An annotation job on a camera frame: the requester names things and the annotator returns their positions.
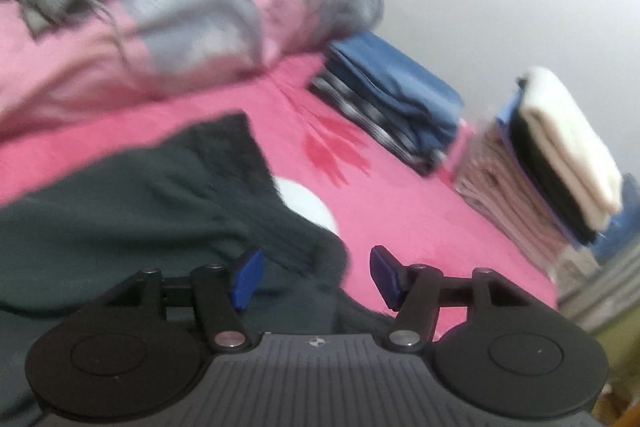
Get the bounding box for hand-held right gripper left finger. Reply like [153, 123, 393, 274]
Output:
[85, 248, 265, 354]

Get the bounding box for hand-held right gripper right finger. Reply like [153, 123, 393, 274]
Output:
[369, 245, 556, 354]

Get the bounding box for pink grey floral quilt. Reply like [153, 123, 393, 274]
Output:
[0, 0, 386, 138]

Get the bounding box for white folded sweater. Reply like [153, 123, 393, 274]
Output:
[517, 66, 623, 230]

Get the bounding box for pink floral blanket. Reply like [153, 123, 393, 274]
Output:
[0, 54, 558, 343]

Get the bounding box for dark grey pants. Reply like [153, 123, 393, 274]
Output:
[0, 112, 396, 427]

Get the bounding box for grey striped curtain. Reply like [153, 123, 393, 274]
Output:
[557, 249, 640, 333]

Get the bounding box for black folded garment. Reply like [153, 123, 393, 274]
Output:
[505, 107, 601, 248]

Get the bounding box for blue water bottle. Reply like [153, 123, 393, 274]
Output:
[592, 174, 640, 265]

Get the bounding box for blue folded jeans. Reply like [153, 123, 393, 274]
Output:
[325, 31, 463, 162]

